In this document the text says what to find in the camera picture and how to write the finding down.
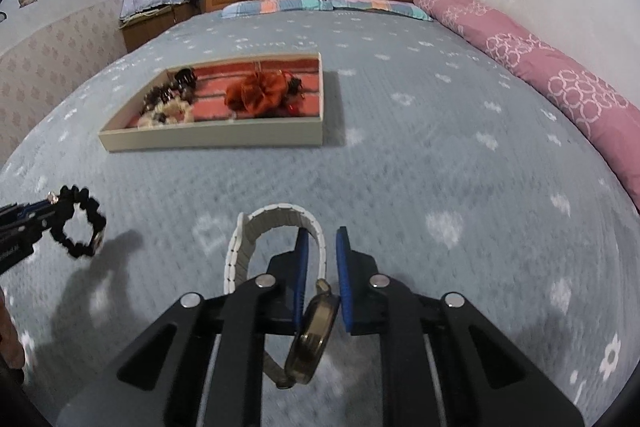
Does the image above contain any person's left hand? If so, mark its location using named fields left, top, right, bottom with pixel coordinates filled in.
left=0, top=289, right=26, bottom=370

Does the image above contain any dark bead bracelet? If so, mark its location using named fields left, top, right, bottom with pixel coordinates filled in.
left=142, top=84, right=193, bottom=112

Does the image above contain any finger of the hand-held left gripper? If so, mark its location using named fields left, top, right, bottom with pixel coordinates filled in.
left=0, top=199, right=58, bottom=223
left=0, top=218, right=55, bottom=274

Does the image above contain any cream scrunchie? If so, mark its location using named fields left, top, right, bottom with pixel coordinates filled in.
left=136, top=99, right=198, bottom=128

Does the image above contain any brick pattern tray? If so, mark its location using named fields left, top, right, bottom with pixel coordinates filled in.
left=97, top=52, right=326, bottom=152

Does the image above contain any pink circle pattern bolster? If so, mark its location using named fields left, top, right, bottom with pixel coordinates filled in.
left=412, top=0, right=640, bottom=212

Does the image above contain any white band wristwatch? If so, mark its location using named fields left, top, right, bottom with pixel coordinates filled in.
left=223, top=203, right=343, bottom=391

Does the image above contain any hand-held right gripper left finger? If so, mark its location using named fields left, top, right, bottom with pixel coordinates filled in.
left=57, top=227, right=311, bottom=427

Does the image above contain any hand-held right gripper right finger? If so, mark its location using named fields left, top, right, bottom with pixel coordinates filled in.
left=335, top=226, right=586, bottom=427

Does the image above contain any wooden nightstand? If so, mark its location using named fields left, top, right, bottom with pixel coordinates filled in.
left=119, top=2, right=201, bottom=54

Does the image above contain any orange scrunchie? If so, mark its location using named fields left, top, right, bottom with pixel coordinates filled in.
left=224, top=71, right=291, bottom=116

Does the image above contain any black beaded bracelet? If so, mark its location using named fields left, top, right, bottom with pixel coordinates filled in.
left=47, top=185, right=107, bottom=259

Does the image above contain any brown hair claw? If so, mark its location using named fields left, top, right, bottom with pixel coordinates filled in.
left=172, top=67, right=199, bottom=90

